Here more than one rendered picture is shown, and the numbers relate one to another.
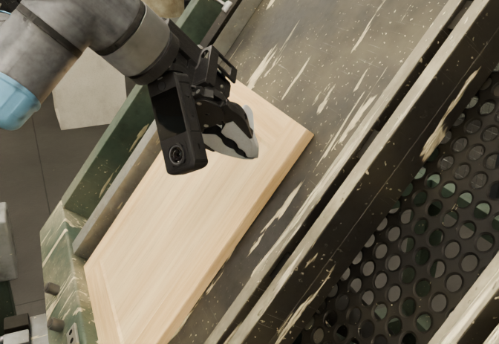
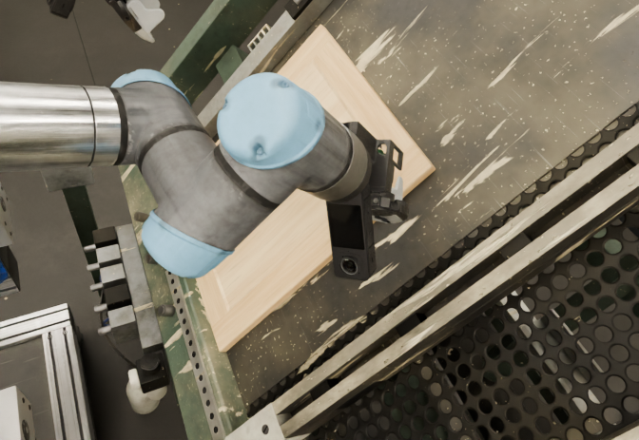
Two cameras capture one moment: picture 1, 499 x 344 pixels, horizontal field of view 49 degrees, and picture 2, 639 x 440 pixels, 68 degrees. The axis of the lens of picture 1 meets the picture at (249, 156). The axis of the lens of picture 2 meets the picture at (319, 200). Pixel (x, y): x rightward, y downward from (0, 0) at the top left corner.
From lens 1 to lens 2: 0.39 m
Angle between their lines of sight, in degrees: 27
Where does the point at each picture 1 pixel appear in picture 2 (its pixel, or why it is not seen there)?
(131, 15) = (342, 164)
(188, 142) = (365, 259)
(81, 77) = not seen: outside the picture
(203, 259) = (310, 255)
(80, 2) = (300, 171)
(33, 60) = (241, 228)
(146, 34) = (351, 176)
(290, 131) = (412, 158)
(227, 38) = not seen: outside the picture
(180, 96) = (363, 216)
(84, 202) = not seen: hidden behind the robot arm
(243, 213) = not seen: hidden behind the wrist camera
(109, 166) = (183, 85)
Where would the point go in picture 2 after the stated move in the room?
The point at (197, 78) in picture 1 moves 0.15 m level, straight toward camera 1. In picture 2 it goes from (373, 180) to (408, 297)
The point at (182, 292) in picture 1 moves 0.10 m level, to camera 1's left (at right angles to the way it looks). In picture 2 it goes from (287, 277) to (234, 275)
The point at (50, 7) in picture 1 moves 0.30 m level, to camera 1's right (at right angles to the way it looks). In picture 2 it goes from (267, 179) to (600, 205)
